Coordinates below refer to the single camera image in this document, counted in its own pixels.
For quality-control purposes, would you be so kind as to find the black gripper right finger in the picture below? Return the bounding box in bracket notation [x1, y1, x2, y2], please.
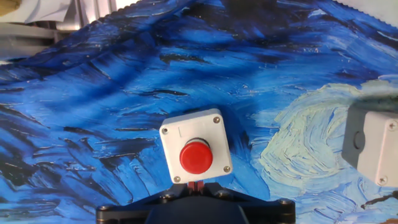
[197, 181, 296, 224]

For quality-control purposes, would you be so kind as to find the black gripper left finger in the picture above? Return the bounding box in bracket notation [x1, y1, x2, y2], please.
[95, 181, 197, 224]

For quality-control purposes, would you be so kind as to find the white box red mushroom button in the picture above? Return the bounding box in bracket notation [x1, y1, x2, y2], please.
[159, 108, 234, 185]

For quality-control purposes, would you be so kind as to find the grey box red button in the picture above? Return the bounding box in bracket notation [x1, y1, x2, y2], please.
[341, 104, 398, 188]

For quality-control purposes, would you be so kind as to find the Van Gogh painting tablecloth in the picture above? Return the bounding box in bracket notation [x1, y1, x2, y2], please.
[0, 0, 398, 224]

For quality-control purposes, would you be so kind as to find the crumpled white plastic bag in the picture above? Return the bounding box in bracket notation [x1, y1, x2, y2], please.
[0, 0, 74, 24]

